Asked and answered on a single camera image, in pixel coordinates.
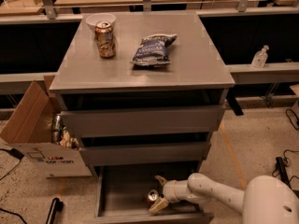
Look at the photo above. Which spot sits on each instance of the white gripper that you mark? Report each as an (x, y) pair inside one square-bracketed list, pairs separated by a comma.
[(170, 190)]

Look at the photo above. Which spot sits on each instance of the red coke can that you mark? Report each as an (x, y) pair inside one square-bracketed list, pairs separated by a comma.
[(152, 197)]

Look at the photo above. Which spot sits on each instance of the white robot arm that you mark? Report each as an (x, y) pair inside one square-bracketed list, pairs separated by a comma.
[(266, 200)]

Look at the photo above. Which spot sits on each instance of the grey bottom drawer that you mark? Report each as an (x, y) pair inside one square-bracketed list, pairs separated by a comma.
[(124, 195)]

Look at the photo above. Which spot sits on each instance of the grey drawer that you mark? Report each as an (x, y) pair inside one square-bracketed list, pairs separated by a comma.
[(151, 153), (144, 121), (124, 195)]

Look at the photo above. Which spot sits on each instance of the grey middle drawer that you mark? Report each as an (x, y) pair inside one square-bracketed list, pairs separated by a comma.
[(151, 153)]

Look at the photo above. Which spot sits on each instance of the grey top drawer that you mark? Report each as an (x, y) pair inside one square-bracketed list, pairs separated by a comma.
[(144, 121)]

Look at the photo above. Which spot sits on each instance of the grey drawer cabinet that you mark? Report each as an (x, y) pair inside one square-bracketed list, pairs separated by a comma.
[(159, 99)]

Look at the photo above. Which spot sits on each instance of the gold soda can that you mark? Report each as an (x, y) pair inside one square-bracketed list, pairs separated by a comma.
[(105, 39)]

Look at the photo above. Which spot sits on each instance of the black object bottom left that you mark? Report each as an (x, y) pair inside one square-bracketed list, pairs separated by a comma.
[(56, 206)]

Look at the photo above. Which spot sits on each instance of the cans in cardboard box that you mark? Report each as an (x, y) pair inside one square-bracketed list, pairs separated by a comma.
[(60, 135)]

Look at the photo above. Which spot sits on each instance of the black power strip right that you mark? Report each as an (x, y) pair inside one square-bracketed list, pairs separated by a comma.
[(283, 174)]

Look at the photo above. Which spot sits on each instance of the blue chip bag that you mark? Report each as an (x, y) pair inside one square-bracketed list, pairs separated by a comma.
[(152, 50)]

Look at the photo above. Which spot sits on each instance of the cardboard box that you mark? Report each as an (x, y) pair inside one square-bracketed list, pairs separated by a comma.
[(29, 131)]

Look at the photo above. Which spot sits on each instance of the black power adapter left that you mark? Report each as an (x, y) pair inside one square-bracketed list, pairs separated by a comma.
[(16, 154)]

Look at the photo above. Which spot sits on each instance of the clear sanitizer bottle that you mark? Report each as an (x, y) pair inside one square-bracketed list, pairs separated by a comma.
[(260, 57)]

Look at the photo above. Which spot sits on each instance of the white bowl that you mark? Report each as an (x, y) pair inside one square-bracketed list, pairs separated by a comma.
[(93, 19)]

